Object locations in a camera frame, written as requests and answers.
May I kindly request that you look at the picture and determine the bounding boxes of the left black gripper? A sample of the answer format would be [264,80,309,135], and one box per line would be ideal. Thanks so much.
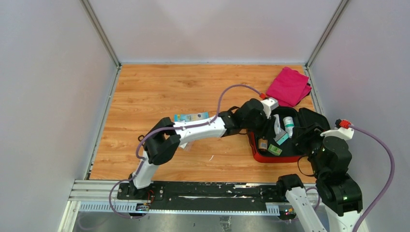
[242,109,277,140]

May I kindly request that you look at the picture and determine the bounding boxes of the small white plastic bottle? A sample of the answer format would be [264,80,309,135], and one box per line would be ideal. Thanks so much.
[283,116,294,138]

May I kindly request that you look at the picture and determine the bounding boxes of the white blue swab packet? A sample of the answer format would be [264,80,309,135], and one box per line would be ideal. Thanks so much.
[274,114,282,135]

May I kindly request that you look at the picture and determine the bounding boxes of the brown medicine bottle orange cap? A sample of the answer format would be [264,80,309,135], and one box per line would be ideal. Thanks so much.
[258,138,268,152]

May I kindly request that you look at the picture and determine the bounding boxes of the red black medicine kit case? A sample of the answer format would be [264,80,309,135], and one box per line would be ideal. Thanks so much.
[246,106,330,163]

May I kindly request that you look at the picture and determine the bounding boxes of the small green box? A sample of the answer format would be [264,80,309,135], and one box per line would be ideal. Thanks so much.
[267,144,282,156]

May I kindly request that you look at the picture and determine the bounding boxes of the clear bag white gauze pad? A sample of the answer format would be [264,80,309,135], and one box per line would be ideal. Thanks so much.
[179,142,193,151]

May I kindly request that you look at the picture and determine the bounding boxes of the blue white mask packet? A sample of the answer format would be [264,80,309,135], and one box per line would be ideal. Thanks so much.
[174,112,209,122]

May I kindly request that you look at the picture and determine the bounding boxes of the clear bag teal header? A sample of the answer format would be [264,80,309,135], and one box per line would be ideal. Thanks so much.
[274,130,289,145]

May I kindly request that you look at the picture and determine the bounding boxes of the black handled scissors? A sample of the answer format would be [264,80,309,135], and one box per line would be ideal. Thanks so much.
[138,135,145,142]

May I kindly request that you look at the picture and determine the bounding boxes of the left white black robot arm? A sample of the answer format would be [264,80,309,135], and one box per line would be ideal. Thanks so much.
[118,98,278,200]

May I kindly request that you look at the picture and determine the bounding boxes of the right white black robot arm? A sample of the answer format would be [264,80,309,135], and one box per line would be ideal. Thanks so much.
[276,120,363,232]

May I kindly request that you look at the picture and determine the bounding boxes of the pink folded cloth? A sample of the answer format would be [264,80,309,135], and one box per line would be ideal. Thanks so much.
[265,67,312,107]

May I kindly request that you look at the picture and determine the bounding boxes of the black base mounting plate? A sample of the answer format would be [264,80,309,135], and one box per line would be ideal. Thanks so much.
[117,177,304,213]

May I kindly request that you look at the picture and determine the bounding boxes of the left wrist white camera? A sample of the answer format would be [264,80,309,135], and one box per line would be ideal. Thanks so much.
[260,98,279,119]

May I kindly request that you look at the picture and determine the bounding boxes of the wrist white camera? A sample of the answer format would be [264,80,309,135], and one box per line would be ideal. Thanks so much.
[260,98,279,119]
[320,127,355,141]

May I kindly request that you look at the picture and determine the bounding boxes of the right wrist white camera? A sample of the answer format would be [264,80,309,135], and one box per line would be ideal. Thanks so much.
[320,127,355,141]

